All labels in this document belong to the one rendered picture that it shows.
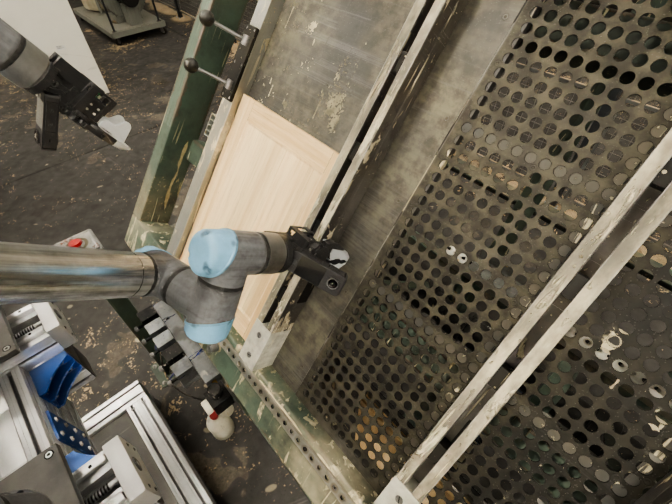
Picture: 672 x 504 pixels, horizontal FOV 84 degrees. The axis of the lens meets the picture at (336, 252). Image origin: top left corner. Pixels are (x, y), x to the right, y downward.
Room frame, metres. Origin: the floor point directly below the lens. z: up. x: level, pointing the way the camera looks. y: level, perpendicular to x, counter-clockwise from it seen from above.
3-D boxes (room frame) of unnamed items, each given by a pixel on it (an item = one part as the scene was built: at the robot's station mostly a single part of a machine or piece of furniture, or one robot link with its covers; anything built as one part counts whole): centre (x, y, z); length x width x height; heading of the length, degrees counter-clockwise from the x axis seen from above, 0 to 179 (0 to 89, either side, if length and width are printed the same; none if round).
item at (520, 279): (0.63, -0.43, 1.05); 0.14 x 0.06 x 0.05; 42
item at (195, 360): (0.55, 0.50, 0.69); 0.50 x 0.14 x 0.24; 42
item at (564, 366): (0.45, -0.66, 0.56); 0.23 x 0.06 x 0.44; 132
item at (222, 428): (0.53, 0.51, 0.10); 0.10 x 0.10 x 0.20
